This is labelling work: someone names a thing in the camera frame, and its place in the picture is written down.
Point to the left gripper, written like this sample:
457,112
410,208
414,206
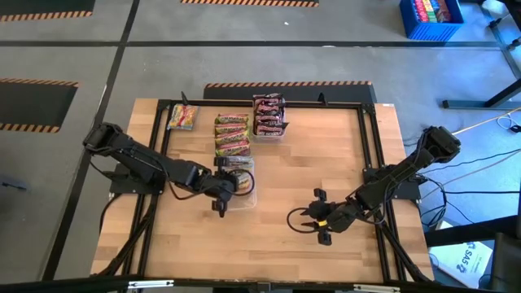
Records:
220,185

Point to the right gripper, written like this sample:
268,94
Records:
340,215

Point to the clear plastic bin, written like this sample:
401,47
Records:
266,138
244,201

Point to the dark grey plastic bin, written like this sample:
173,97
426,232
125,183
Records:
232,124

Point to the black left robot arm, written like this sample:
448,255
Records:
138,158

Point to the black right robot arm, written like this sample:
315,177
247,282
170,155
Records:
407,167

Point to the black hazard-striped floor mat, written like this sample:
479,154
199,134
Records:
248,2
45,7
32,103
293,93

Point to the black bench beam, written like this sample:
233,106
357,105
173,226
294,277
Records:
468,234

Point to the white printed cardboard box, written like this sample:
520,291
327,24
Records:
462,262

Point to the black work desk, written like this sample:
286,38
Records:
468,104

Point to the black rig crossbar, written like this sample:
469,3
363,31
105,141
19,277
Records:
61,285

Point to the blue plastic crate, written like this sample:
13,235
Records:
411,30

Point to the coloured boxes in crate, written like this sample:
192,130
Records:
431,10

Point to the silver metal bracket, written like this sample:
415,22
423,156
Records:
148,284
376,288

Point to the black frame bracket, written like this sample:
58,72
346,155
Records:
184,98
322,99

